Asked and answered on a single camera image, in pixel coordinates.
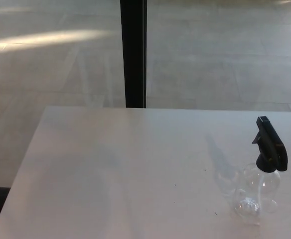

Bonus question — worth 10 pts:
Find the black spray trigger lid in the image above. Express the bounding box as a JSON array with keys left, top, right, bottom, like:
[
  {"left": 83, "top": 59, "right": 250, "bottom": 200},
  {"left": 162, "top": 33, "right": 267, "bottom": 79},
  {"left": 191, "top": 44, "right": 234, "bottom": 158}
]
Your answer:
[{"left": 251, "top": 116, "right": 288, "bottom": 173}]

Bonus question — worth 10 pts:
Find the clear plastic spray bottle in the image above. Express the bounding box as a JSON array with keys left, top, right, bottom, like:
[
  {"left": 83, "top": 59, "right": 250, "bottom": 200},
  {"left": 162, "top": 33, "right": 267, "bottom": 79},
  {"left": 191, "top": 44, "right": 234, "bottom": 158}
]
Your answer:
[{"left": 231, "top": 161, "right": 284, "bottom": 225}]

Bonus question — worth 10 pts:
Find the black vertical pillar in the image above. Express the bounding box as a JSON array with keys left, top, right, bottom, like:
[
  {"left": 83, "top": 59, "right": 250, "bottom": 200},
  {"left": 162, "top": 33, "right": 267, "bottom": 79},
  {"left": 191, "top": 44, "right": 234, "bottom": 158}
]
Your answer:
[{"left": 119, "top": 0, "right": 147, "bottom": 109}]

